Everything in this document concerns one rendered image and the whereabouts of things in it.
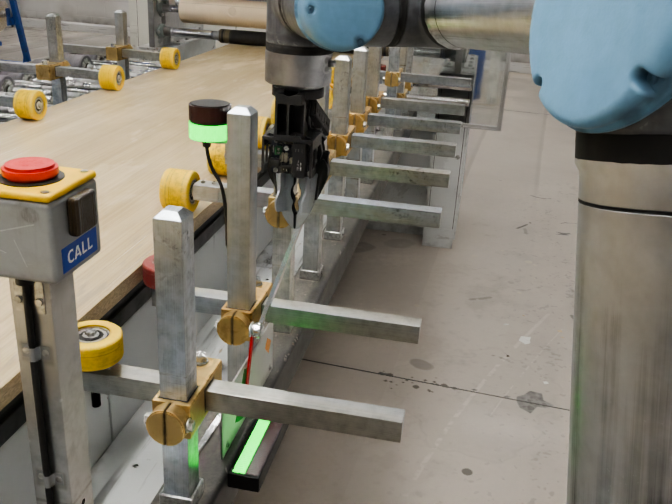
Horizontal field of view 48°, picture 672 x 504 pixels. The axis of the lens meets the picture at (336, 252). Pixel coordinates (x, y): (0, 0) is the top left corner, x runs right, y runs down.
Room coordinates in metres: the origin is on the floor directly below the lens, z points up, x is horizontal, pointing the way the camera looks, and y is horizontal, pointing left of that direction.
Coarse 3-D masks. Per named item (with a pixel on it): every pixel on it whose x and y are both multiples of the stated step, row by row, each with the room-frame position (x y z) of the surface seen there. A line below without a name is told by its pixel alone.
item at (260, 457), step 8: (272, 424) 0.97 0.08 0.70; (280, 424) 0.97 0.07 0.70; (272, 432) 0.95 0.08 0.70; (264, 440) 0.93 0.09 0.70; (272, 440) 0.93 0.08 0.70; (264, 448) 0.91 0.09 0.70; (256, 456) 0.89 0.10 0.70; (264, 456) 0.89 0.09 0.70; (256, 464) 0.87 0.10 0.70; (248, 472) 0.85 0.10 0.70; (256, 472) 0.85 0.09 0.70
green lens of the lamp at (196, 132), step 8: (192, 128) 1.03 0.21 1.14; (200, 128) 1.02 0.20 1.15; (208, 128) 1.02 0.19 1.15; (216, 128) 1.02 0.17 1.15; (224, 128) 1.03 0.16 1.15; (192, 136) 1.03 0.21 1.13; (200, 136) 1.02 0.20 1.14; (208, 136) 1.02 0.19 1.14; (216, 136) 1.02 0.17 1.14; (224, 136) 1.03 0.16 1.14
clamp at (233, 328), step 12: (264, 288) 1.10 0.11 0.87; (264, 300) 1.07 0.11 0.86; (228, 312) 1.01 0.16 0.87; (240, 312) 1.01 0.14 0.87; (252, 312) 1.01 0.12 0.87; (216, 324) 1.01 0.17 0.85; (228, 324) 1.00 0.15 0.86; (240, 324) 0.99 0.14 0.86; (228, 336) 1.00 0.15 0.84; (240, 336) 0.99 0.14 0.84
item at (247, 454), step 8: (256, 424) 0.97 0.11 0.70; (264, 424) 0.97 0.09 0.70; (256, 432) 0.95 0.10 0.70; (264, 432) 0.95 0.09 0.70; (248, 440) 0.92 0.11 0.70; (256, 440) 0.93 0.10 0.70; (248, 448) 0.91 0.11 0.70; (256, 448) 0.91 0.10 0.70; (240, 456) 0.89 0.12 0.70; (248, 456) 0.89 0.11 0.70; (240, 464) 0.87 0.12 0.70; (248, 464) 0.87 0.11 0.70; (240, 472) 0.85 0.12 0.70
